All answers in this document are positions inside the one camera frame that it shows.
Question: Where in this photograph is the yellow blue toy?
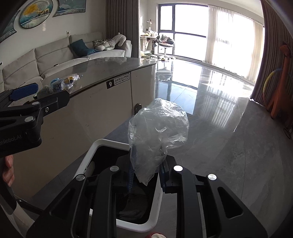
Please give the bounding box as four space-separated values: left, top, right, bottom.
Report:
62 74 80 90

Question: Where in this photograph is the clear plastic bag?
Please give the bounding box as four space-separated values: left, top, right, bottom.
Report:
128 98 189 185

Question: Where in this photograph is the white trash bin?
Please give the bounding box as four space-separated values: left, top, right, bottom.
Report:
75 139 162 233

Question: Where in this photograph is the person's left hand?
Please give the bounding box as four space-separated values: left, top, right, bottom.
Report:
3 155 15 187

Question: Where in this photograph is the light grey sectional sofa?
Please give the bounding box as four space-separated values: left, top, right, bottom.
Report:
1 32 132 92

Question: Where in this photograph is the grey oval coffee table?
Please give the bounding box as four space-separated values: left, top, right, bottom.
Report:
12 57 157 199

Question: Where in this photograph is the teal throw pillow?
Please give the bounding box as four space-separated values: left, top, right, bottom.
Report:
69 39 99 57

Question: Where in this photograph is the patterned cushion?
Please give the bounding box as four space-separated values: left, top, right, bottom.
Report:
92 39 110 48

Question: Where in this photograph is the white plush toy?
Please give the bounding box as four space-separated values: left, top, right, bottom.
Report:
95 33 126 51

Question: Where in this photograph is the white swivel stool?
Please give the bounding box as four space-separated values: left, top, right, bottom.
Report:
155 34 174 61

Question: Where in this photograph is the grey brown curtain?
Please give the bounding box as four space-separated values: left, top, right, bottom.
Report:
106 0 140 58

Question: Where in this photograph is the orange giraffe ride-on toy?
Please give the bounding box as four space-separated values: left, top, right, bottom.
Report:
262 42 292 120

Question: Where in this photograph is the sheer white curtain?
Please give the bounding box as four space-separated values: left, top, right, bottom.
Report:
204 5 265 83

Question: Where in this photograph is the left landscape wall panel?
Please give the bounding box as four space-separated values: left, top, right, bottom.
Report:
0 11 19 43

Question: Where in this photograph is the landscape wall panel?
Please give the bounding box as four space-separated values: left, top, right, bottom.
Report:
54 0 86 17
0 11 19 43

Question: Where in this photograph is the oval landscape wall art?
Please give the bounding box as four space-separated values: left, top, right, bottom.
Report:
19 0 53 29

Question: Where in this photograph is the right landscape wall panel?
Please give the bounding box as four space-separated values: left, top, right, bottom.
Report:
54 0 86 17

